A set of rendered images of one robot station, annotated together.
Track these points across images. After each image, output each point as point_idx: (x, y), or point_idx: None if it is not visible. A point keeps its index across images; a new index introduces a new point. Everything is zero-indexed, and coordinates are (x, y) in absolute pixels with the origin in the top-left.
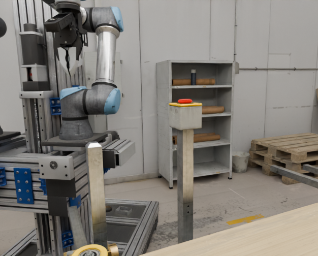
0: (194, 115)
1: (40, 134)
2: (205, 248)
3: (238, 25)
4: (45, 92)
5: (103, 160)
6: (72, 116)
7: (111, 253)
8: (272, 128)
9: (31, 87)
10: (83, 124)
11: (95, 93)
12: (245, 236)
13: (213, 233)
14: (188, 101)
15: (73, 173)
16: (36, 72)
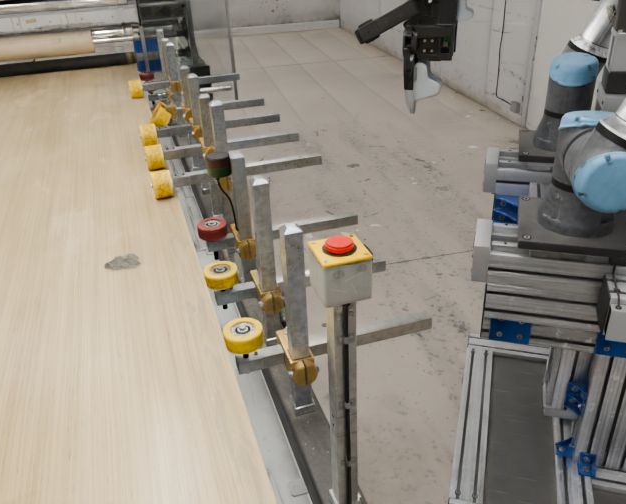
0: (318, 277)
1: None
2: (224, 428)
3: None
4: (615, 99)
5: (601, 302)
6: (554, 174)
7: (291, 365)
8: None
9: (604, 81)
10: (565, 201)
11: (580, 147)
12: (237, 484)
13: (256, 443)
14: (325, 246)
15: (483, 276)
16: (614, 52)
